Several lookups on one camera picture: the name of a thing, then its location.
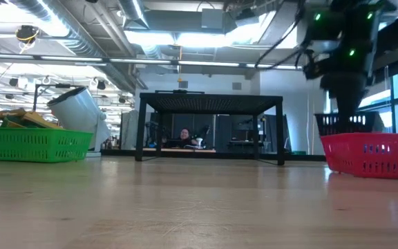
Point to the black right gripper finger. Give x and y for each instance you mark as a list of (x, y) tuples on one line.
[(347, 110)]

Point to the black plastic basket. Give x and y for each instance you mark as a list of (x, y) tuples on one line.
[(327, 124)]

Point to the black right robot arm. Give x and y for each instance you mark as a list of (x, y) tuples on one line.
[(347, 34)]

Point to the black background robot arm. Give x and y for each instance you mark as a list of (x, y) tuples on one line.
[(202, 133), (154, 133)]

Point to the red plastic basket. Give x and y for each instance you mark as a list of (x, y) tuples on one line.
[(358, 155)]

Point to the black mesh shelf riser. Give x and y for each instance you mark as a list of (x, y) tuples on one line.
[(209, 103)]

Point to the grey ceiling box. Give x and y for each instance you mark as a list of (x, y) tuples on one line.
[(213, 19)]

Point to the person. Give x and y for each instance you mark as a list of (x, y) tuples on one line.
[(186, 135)]

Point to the wooden background table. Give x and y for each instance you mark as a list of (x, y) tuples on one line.
[(185, 150)]

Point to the linear ceiling light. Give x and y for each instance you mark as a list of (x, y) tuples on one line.
[(171, 63)]

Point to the white tilted bucket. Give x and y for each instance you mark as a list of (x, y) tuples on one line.
[(78, 110)]

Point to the green plastic basket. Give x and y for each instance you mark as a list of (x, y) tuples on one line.
[(36, 145)]

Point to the black ceiling dome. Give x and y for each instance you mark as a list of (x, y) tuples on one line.
[(26, 34)]

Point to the silver spiral duct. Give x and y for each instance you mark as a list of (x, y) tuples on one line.
[(81, 41)]

